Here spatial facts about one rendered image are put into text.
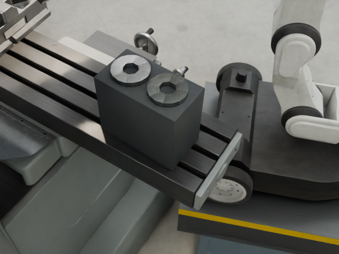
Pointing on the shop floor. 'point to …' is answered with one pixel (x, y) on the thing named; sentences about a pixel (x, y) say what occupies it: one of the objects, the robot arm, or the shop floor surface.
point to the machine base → (129, 221)
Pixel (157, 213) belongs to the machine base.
